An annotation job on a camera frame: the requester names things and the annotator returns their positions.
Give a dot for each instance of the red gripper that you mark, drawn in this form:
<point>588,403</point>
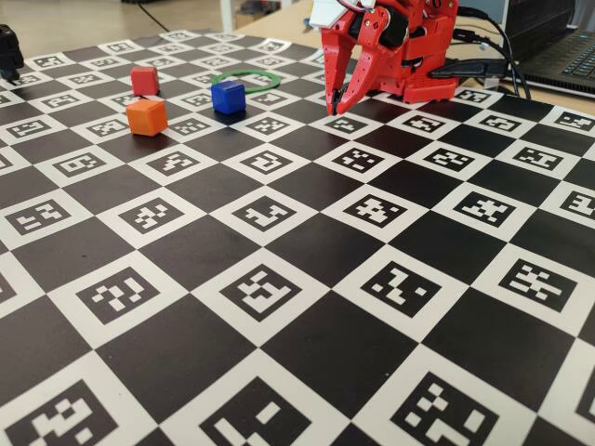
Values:
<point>345,44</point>

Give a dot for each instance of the white table leg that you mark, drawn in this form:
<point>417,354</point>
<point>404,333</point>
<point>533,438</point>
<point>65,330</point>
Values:
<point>225,14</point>

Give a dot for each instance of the orange cube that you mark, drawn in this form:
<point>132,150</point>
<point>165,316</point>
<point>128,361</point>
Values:
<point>146,118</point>

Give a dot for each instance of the black clamp device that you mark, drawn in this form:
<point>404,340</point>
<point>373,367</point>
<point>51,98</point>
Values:
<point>10,51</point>

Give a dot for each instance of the blue cube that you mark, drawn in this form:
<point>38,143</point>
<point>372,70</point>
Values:
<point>228,96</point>

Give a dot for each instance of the light grey panel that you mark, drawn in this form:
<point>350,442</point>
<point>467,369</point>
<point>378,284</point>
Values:
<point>483,9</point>

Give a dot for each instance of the red robot arm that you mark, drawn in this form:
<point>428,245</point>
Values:
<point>432,42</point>

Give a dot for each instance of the red cube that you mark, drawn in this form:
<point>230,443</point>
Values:
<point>145,80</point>

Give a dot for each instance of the black laptop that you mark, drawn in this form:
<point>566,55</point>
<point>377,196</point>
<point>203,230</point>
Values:
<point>548,37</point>

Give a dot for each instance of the black white marker mat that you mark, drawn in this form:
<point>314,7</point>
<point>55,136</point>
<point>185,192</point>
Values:
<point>297,279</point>

